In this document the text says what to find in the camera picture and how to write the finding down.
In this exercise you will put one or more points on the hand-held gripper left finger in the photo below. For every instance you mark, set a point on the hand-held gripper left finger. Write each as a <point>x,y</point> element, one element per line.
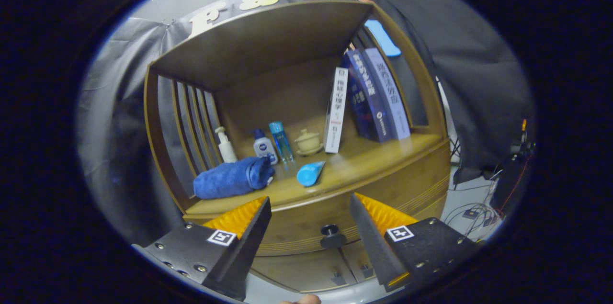
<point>249,251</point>

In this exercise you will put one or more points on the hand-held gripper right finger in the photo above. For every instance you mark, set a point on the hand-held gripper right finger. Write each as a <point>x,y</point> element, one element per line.
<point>373,246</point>

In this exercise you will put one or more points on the black drawer knob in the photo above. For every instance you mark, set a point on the black drawer knob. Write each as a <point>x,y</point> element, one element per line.
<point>333,239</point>

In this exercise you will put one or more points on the blue cosmetic tube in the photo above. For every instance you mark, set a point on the blue cosmetic tube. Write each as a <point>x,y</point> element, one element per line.
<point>309,174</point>

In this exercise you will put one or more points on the wooden cabinet door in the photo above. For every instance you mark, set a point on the wooden cabinet door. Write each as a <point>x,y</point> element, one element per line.
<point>297,270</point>
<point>359,261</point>

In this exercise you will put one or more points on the wooden countertop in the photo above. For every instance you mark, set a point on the wooden countertop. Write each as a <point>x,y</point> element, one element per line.
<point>364,160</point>

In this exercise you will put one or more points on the wooden cabinet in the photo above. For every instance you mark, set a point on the wooden cabinet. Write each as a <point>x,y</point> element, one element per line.
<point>268,45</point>

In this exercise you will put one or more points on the blue folded towel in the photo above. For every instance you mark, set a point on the blue folded towel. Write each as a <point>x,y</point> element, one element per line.
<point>230,178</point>

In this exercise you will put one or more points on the white pump bottle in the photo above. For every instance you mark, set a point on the white pump bottle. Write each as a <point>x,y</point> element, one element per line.
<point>227,151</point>

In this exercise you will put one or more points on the white bottle with blue cap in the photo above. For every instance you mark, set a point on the white bottle with blue cap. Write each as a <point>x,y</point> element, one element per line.
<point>264,148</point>

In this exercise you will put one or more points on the clear blue bottle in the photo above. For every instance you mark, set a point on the clear blue bottle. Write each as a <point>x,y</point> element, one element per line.
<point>281,141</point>

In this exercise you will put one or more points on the beige lidded teacup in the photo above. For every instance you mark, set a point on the beige lidded teacup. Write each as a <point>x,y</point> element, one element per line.
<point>308,142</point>

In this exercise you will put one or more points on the white book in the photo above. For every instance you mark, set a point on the white book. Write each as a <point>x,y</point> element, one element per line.
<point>336,112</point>

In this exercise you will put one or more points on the dark blue book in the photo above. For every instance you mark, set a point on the dark blue book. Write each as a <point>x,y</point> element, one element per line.
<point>366,98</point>

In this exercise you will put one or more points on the light purple book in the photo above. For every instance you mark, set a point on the light purple book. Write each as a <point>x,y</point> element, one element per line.
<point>390,93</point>

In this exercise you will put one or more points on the black device with orange part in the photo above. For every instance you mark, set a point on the black device with orange part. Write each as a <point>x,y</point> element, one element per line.
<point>519,146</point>

